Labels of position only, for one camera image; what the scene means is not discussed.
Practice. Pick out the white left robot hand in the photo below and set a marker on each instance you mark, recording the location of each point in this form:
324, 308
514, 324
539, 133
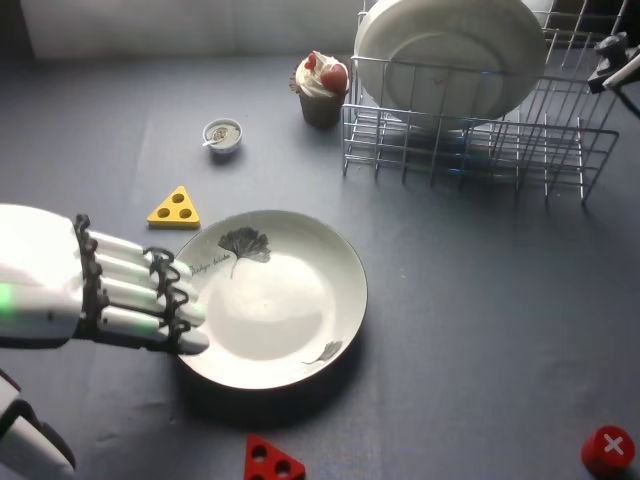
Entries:
35, 280

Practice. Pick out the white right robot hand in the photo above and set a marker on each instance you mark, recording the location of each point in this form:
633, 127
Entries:
605, 75

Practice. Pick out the white plate single leaf print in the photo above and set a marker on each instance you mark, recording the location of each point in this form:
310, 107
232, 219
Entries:
450, 45

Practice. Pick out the white plate leaves and script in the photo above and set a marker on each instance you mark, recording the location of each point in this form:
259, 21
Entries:
280, 310

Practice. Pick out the yellow triangle block three holes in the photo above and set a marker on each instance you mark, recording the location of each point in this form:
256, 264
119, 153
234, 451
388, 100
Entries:
172, 216

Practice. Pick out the small white spoon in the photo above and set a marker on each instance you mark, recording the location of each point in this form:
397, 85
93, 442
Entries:
214, 142

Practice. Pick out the small white blue toy bowl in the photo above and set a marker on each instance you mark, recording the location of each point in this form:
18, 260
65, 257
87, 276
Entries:
225, 147

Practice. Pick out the grey table cloth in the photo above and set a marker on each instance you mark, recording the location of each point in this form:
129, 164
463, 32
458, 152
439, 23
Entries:
475, 310

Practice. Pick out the toy cupcake with strawberries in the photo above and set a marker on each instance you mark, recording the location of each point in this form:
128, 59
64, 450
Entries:
320, 95

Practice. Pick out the red triangle block three holes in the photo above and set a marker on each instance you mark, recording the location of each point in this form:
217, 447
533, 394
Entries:
265, 462

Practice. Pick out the white backdrop sheet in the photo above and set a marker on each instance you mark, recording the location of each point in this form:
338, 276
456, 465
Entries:
200, 25

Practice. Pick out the red cylinder block white cross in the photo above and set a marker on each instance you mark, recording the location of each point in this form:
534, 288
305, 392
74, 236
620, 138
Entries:
607, 450

